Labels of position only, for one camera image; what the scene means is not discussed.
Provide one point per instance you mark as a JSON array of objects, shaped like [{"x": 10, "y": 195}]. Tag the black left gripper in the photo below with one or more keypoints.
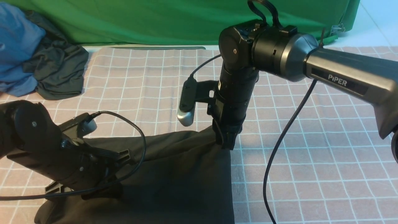
[{"x": 29, "y": 137}]

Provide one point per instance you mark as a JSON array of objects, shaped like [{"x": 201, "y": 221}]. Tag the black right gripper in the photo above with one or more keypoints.
[{"x": 236, "y": 83}]

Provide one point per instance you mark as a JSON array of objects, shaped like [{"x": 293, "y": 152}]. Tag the dark gray long-sleeve shirt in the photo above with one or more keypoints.
[{"x": 184, "y": 179}]

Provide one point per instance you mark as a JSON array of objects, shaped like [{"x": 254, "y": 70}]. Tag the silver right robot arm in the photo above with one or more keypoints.
[{"x": 293, "y": 56}]

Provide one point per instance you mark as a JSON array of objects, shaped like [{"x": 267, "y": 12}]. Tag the dark teal crumpled garment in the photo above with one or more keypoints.
[{"x": 57, "y": 65}]

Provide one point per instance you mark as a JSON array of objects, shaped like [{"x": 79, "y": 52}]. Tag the blue cloth garment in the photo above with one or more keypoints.
[{"x": 19, "y": 39}]

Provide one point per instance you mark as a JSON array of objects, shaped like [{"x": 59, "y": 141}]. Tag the green backdrop cloth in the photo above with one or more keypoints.
[{"x": 180, "y": 22}]

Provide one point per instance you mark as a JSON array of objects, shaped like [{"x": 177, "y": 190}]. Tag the silver binder clip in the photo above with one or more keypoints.
[{"x": 335, "y": 29}]

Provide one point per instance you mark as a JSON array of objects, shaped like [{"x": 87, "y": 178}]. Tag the pink checkered table mat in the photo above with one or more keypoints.
[{"x": 332, "y": 167}]

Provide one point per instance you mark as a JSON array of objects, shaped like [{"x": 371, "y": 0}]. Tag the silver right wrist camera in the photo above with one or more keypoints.
[{"x": 192, "y": 93}]

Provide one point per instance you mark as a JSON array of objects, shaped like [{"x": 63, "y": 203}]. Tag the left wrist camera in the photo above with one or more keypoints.
[{"x": 79, "y": 126}]

